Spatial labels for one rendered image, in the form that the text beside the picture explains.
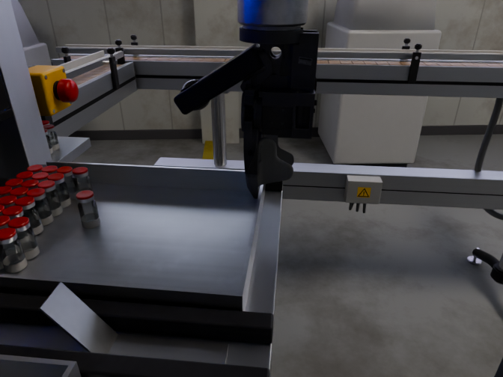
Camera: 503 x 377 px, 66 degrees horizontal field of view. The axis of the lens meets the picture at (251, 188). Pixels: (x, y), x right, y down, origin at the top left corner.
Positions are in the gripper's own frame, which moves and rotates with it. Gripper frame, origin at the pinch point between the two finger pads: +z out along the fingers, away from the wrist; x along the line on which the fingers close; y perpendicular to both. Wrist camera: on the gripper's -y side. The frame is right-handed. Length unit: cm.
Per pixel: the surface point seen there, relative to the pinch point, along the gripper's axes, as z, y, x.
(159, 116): 73, -101, 256
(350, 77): 2, 23, 82
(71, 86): -8.6, -32.5, 17.3
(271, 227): 3.6, 3.0, -3.5
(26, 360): 0.3, -13.6, -28.3
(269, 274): 3.6, 3.3, -12.9
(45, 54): 20, -165, 220
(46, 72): -11.0, -35.6, 16.0
